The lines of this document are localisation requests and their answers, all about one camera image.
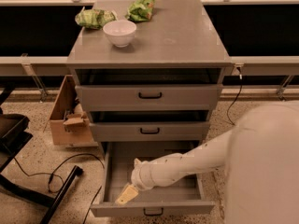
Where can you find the green chip bag left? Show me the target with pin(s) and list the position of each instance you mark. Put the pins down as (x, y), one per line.
(94, 18)

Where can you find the grey drawer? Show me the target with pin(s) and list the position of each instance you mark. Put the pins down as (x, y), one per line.
(185, 197)
(148, 89)
(122, 126)

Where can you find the brown cardboard box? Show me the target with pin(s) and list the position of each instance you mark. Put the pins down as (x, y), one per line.
(69, 123)

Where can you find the black office chair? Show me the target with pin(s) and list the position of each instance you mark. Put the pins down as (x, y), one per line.
(38, 167)

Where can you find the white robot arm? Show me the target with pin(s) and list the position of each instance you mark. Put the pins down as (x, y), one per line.
(261, 159)

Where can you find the grey middle drawer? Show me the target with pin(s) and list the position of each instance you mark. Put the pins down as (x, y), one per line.
(122, 126)

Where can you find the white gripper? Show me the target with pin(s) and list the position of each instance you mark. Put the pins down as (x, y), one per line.
(139, 176)

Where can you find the green chip bag right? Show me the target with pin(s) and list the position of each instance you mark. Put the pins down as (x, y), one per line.
(140, 10)

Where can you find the white ceramic bowl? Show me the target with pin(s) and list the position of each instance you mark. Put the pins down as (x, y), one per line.
(120, 33)

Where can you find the grey drawer cabinet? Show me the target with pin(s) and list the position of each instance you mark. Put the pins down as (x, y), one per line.
(179, 35)

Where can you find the green chip bag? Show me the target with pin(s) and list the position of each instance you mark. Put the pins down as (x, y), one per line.
(94, 18)
(140, 10)

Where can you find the grey bottom drawer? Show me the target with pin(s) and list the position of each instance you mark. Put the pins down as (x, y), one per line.
(185, 197)

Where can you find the grey top drawer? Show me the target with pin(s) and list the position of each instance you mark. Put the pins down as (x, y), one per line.
(148, 89)

